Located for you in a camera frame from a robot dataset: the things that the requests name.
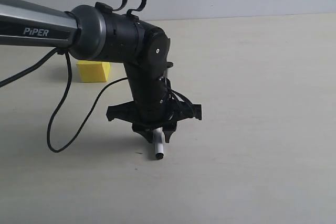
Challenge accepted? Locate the yellow cube block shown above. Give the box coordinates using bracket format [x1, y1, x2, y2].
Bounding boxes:
[76, 60, 111, 83]

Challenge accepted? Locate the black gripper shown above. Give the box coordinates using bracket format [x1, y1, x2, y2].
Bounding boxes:
[106, 100, 202, 143]

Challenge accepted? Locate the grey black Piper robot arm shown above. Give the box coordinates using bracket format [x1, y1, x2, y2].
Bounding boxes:
[1, 0, 202, 142]

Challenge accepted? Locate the black and white marker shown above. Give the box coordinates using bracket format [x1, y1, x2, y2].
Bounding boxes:
[153, 128, 164, 160]

